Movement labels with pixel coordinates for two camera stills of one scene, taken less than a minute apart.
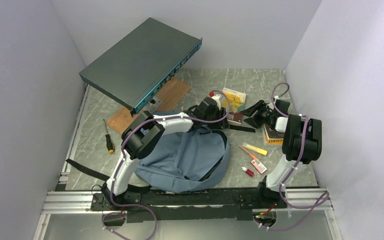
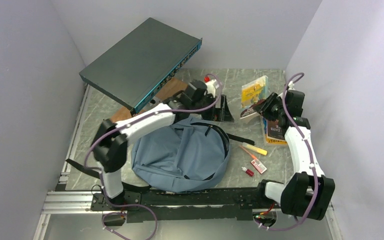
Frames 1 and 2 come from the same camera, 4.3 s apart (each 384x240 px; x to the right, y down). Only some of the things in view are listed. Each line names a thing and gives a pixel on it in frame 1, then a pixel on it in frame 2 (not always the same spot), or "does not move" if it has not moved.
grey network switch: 132,70 does not move
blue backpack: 185,161 does not move
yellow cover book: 233,102 -> 253,93
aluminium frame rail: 78,202 does not move
